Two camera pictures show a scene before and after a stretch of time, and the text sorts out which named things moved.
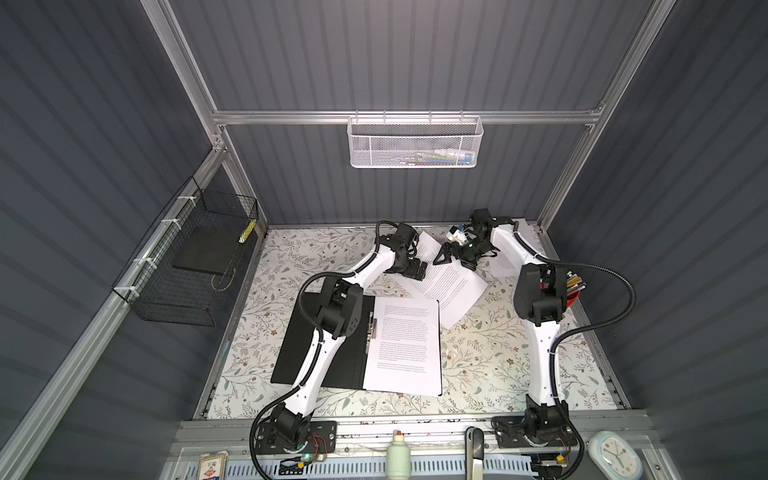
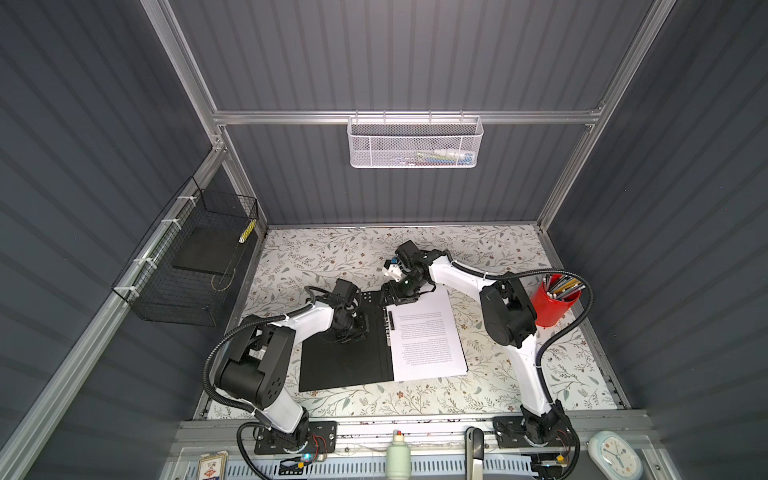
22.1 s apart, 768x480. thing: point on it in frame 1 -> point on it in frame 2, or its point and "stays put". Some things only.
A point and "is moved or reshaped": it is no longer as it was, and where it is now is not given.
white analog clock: (613, 455) stays put
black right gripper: (457, 251) -> (397, 297)
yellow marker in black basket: (248, 231) stays put
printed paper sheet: (404, 349) is moved or reshaped
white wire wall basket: (407, 142) stays put
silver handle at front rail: (474, 453) stays put
